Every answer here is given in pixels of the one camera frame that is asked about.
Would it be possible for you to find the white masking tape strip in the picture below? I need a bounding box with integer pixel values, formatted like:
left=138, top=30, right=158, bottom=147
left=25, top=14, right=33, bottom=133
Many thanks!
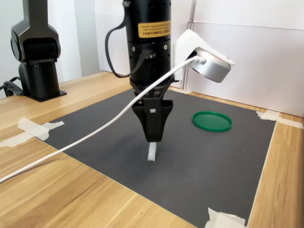
left=0, top=121, right=65, bottom=148
left=256, top=109, right=281, bottom=121
left=18, top=117, right=50, bottom=141
left=257, top=111, right=304, bottom=130
left=207, top=207, right=247, bottom=226
left=204, top=212, right=238, bottom=228

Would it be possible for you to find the white and silver camera box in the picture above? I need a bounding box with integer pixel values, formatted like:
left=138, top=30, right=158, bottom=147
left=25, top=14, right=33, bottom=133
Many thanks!
left=172, top=29, right=236, bottom=84

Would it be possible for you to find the black flat ribbon cable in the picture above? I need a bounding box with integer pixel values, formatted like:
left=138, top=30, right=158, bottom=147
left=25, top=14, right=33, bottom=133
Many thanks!
left=130, top=50, right=153, bottom=77

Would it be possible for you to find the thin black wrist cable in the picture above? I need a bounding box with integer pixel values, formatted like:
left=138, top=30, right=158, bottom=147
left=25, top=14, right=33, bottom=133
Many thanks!
left=104, top=0, right=131, bottom=79

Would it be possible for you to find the black braided cable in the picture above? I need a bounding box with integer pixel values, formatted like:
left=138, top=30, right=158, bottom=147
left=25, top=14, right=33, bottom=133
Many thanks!
left=0, top=76, right=25, bottom=98

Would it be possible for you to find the white camera cable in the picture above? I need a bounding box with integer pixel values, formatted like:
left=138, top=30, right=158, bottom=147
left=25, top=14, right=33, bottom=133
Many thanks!
left=0, top=56, right=207, bottom=184

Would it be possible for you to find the white partition panel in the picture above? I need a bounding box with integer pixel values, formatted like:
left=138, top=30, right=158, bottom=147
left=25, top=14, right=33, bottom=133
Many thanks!
left=95, top=13, right=190, bottom=90
left=185, top=21, right=304, bottom=118

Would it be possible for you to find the round green lid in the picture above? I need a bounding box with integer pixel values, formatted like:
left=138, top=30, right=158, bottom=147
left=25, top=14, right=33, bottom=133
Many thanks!
left=191, top=110, right=233, bottom=133

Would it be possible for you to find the dark grey mat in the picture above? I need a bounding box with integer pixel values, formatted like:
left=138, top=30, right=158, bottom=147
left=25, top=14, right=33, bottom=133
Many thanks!
left=39, top=88, right=279, bottom=228

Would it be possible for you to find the small white plastic terminal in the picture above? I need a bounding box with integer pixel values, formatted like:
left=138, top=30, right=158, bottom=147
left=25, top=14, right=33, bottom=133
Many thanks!
left=147, top=142, right=158, bottom=162

